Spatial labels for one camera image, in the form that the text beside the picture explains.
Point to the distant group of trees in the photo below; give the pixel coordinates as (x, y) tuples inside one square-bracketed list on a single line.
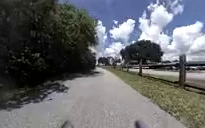
[(105, 60)]

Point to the grey asphalt path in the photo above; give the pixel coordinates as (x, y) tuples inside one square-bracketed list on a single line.
[(100, 100)]

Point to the broad dark tree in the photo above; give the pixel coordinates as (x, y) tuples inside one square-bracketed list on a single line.
[(143, 50)]

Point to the row of trees and bushes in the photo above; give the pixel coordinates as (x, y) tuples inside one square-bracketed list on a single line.
[(36, 40)]

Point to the robot's own part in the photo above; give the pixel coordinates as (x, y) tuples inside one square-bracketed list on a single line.
[(67, 125), (141, 124)]

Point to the pale road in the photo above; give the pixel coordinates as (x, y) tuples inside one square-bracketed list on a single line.
[(196, 77)]

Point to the row of parked vehicles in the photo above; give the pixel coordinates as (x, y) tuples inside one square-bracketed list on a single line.
[(198, 68)]

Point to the wooden post fence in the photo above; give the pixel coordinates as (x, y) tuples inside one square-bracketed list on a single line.
[(182, 70)]

